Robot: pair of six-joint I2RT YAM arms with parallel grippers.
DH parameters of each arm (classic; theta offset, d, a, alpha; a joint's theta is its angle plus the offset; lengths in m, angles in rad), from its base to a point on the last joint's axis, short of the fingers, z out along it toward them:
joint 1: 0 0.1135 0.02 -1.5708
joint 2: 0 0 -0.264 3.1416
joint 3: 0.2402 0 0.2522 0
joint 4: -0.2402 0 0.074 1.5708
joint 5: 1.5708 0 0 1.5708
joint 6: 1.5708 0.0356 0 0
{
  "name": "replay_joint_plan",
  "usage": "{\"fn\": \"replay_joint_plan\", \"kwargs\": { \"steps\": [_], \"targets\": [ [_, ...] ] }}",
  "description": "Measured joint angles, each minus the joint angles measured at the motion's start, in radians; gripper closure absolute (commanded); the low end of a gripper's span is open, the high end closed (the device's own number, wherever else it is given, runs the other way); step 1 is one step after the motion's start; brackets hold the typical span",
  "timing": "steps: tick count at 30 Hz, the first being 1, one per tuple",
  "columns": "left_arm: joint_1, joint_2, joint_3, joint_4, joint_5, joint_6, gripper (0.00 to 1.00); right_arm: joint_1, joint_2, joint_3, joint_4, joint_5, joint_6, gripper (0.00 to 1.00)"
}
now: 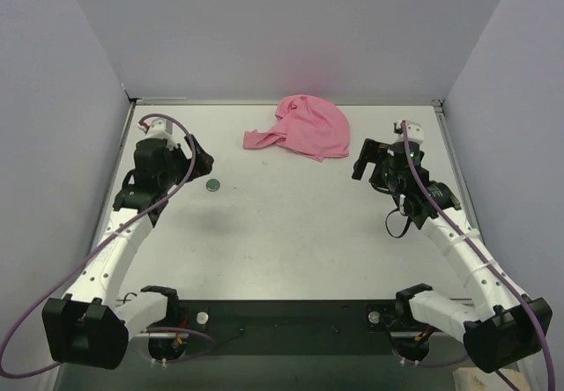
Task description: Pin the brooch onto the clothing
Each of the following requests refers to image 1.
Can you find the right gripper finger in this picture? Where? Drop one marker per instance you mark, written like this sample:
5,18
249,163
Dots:
371,152
359,168

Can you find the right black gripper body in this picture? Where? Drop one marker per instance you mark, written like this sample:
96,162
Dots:
375,160

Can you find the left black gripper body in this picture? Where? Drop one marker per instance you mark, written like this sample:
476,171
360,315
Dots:
189,158

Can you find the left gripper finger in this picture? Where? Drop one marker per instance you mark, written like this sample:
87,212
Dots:
199,171
200,158

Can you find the round green brooch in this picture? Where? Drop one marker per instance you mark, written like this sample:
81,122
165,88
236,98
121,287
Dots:
213,185

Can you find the pink t-shirt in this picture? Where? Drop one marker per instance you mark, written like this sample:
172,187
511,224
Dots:
307,125

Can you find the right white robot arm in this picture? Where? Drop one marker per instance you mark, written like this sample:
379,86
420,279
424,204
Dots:
503,324

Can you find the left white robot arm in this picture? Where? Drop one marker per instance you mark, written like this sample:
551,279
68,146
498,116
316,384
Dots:
85,326

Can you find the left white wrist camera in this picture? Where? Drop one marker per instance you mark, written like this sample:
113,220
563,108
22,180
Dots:
158,129

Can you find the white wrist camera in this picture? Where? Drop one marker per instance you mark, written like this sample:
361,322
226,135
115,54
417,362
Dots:
158,129
410,130

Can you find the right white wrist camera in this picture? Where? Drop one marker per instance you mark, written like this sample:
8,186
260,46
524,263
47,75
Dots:
410,130

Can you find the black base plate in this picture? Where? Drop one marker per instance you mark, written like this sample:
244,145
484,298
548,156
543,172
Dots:
360,327

